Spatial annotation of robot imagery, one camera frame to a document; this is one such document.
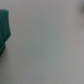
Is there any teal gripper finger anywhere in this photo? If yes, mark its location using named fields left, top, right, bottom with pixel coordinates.
left=0, top=9, right=11, bottom=55

